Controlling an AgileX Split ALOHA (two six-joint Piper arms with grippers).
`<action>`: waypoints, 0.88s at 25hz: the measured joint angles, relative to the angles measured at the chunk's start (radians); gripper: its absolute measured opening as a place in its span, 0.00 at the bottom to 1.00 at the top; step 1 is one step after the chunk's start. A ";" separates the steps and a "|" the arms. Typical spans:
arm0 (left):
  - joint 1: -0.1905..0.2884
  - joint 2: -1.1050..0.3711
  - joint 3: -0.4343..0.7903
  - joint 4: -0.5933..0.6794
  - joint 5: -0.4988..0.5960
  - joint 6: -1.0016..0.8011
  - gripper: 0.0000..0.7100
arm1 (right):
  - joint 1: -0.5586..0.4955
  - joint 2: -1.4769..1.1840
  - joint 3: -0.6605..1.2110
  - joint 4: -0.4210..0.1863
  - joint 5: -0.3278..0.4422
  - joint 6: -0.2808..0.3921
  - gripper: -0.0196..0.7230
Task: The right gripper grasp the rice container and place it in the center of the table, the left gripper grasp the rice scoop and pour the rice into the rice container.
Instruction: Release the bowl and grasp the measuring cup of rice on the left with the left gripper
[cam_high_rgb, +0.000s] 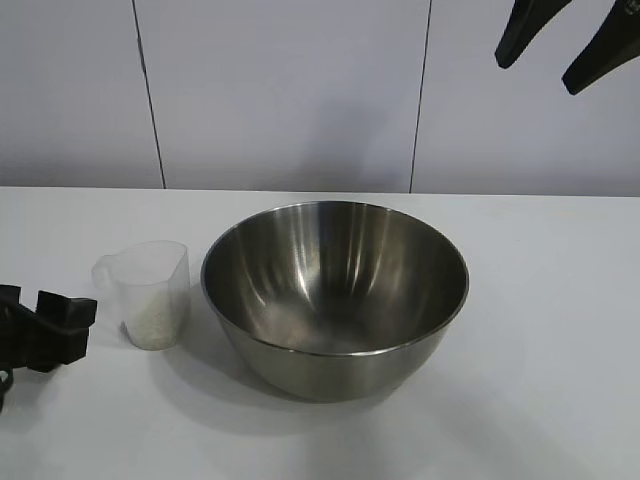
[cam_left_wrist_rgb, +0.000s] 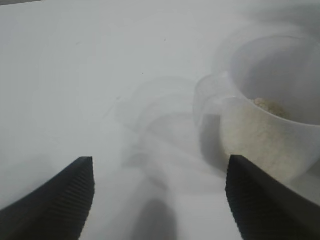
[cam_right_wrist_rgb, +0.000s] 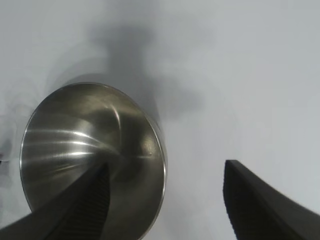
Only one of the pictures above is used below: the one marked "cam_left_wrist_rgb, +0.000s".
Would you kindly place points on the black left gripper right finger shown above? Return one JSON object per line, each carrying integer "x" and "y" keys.
{"x": 270, "y": 212}

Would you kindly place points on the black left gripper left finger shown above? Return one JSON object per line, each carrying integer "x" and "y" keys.
{"x": 50, "y": 212}

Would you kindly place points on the white rice grains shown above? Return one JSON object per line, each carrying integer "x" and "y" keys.
{"x": 250, "y": 140}

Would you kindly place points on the clear plastic measuring cup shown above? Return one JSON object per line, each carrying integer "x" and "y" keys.
{"x": 250, "y": 65}

